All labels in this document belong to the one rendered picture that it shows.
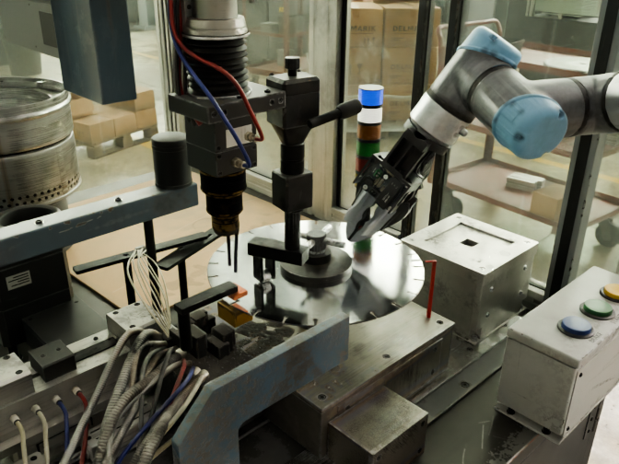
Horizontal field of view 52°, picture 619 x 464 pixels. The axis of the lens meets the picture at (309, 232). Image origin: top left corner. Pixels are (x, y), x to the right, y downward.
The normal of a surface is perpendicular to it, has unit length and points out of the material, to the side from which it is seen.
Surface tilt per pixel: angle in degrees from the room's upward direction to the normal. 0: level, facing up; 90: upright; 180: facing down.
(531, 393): 90
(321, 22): 90
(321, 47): 90
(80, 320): 0
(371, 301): 0
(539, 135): 106
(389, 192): 78
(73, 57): 90
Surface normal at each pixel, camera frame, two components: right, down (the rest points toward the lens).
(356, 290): 0.01, -0.90
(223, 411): 0.69, 0.32
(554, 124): 0.34, 0.65
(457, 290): -0.73, 0.29
